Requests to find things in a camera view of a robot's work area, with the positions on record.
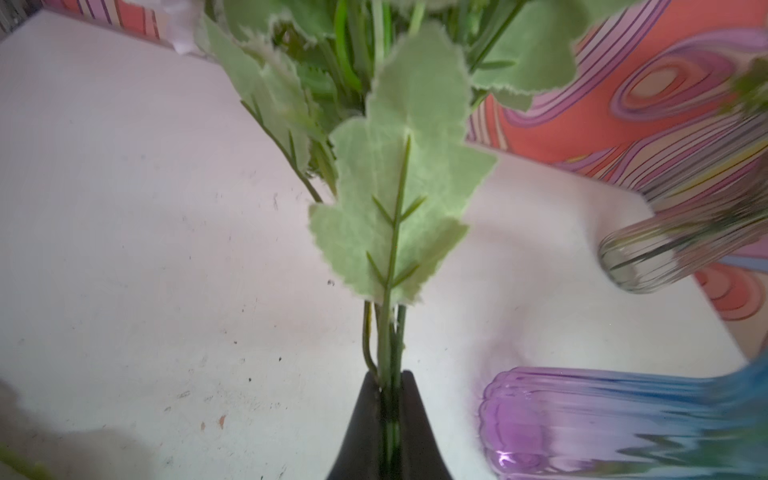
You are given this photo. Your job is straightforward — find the clear ribbed glass vase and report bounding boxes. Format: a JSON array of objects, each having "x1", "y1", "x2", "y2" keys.
[{"x1": 597, "y1": 173, "x2": 767, "y2": 294}]

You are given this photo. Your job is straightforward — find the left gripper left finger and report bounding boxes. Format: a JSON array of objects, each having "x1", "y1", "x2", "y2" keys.
[{"x1": 326, "y1": 372, "x2": 381, "y2": 480}]

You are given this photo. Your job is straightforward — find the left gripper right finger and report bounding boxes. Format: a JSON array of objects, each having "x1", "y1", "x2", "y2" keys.
[{"x1": 400, "y1": 370, "x2": 452, "y2": 480}]

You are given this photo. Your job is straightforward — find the small pink flower sprigs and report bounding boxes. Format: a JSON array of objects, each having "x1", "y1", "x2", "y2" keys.
[{"x1": 137, "y1": 0, "x2": 637, "y2": 469}]

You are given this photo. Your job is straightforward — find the purple glass vase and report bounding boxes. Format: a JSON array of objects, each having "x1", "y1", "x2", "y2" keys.
[{"x1": 479, "y1": 354, "x2": 767, "y2": 479}]

